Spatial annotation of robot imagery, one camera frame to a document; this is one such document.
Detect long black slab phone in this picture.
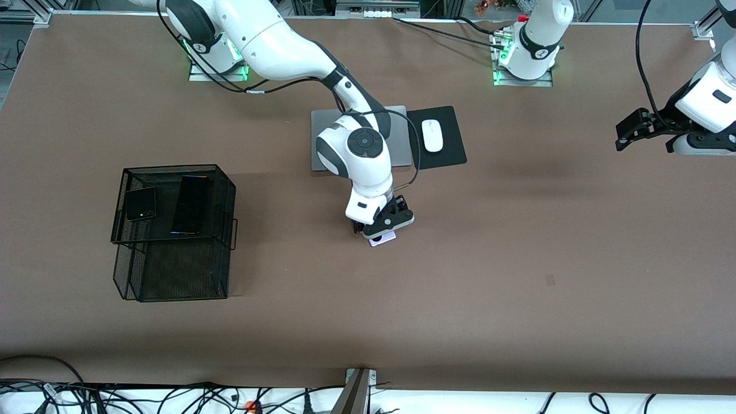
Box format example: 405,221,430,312
170,175,210,236

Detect small black flip phone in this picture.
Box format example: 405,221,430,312
125,186,157,221

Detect black mouse pad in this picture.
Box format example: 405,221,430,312
407,105,467,170

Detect white computer mouse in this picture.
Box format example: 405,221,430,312
421,119,444,153

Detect silver closed laptop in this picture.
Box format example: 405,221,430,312
310,105,413,172

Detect grey power strip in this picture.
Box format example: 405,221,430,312
335,0,421,19

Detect black mesh two-tier tray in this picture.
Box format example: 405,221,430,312
111,164,239,302

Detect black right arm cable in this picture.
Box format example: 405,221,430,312
156,0,422,200

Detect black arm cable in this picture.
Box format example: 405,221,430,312
156,0,422,200
634,0,670,124

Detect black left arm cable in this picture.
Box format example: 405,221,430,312
634,0,670,124

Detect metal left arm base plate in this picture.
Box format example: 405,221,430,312
493,66,554,87

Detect black table cable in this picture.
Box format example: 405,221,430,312
393,17,507,50
457,16,504,35

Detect grey metal camera post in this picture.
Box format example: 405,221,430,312
331,368,378,414

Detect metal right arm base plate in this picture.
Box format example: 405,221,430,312
189,60,249,82

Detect tangled black floor cables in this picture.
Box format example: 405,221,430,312
0,379,346,414

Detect black looped floor cable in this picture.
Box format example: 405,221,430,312
0,355,87,387

